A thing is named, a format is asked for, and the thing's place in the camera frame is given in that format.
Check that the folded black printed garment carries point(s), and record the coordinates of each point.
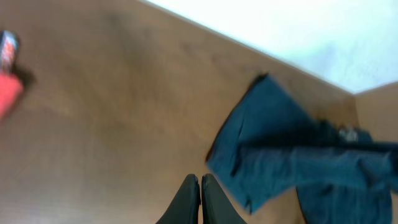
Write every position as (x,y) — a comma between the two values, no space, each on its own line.
(9,50)

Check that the dark blue denim shorts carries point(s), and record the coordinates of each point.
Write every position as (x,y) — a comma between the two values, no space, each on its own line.
(269,144)

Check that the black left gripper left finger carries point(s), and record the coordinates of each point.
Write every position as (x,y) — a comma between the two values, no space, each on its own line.
(183,209)

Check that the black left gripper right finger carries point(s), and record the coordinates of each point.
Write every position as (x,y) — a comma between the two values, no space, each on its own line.
(216,207)

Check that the folded red t-shirt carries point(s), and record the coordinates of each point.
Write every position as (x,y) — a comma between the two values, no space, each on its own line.
(11,88)

